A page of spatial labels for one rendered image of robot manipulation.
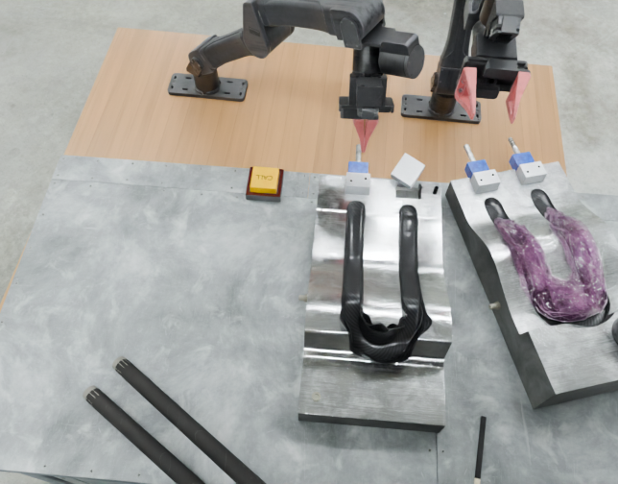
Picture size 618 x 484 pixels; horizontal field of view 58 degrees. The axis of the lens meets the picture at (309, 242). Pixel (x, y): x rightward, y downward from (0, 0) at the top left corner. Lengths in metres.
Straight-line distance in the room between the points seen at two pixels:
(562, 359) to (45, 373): 0.96
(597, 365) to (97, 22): 2.69
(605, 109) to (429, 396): 2.05
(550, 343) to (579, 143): 1.69
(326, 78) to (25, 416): 1.04
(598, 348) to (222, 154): 0.90
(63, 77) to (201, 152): 1.59
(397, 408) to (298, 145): 0.67
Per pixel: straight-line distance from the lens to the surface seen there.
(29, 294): 1.31
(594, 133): 2.77
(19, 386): 1.24
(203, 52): 1.38
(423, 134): 1.44
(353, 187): 1.18
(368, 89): 0.98
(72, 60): 2.98
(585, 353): 1.13
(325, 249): 1.13
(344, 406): 1.04
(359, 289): 1.06
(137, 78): 1.60
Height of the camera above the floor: 1.87
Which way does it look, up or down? 60 degrees down
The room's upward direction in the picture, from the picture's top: 1 degrees clockwise
